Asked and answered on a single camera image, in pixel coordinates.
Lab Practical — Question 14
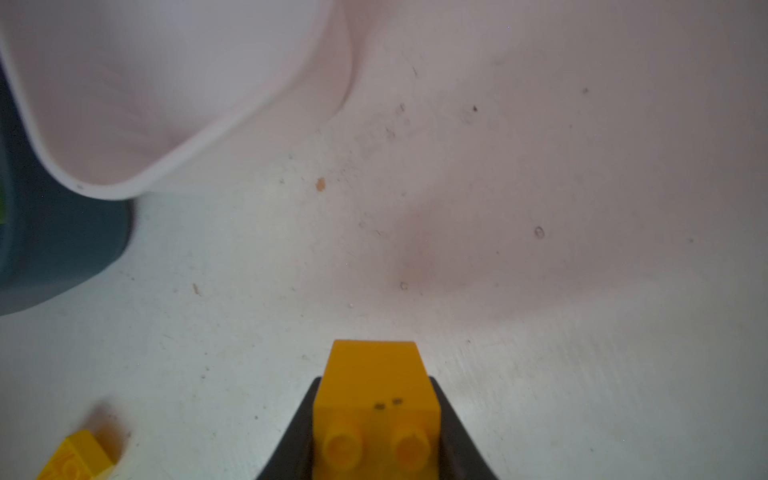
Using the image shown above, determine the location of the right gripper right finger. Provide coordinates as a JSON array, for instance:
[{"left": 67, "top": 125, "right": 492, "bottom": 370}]
[{"left": 430, "top": 377, "right": 498, "bottom": 480}]

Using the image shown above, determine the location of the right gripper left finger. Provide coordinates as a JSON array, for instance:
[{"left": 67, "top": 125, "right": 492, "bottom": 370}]
[{"left": 256, "top": 377, "right": 321, "bottom": 480}]

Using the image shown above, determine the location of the orange yellow lego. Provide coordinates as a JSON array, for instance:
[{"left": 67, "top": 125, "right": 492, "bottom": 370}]
[{"left": 37, "top": 430, "right": 115, "bottom": 480}]

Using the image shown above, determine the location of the dark teal plastic bin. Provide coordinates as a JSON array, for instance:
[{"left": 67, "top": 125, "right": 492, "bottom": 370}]
[{"left": 1, "top": 77, "right": 134, "bottom": 315}]

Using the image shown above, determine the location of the white plastic bin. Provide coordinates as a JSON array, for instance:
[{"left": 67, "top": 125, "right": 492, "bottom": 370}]
[{"left": 1, "top": 1, "right": 353, "bottom": 200}]

